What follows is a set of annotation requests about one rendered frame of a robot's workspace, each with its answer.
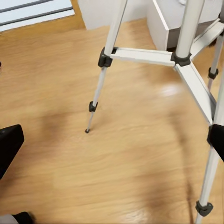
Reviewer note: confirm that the fixed window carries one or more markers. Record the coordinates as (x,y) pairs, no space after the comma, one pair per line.
(21,19)

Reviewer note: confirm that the camera tripod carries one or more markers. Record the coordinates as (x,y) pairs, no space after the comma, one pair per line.
(188,48)

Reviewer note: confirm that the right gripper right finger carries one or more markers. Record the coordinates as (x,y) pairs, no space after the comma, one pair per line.
(217,139)

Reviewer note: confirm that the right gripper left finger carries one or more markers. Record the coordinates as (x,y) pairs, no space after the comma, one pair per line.
(11,139)

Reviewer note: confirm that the nightstand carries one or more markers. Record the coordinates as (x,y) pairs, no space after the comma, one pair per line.
(164,20)

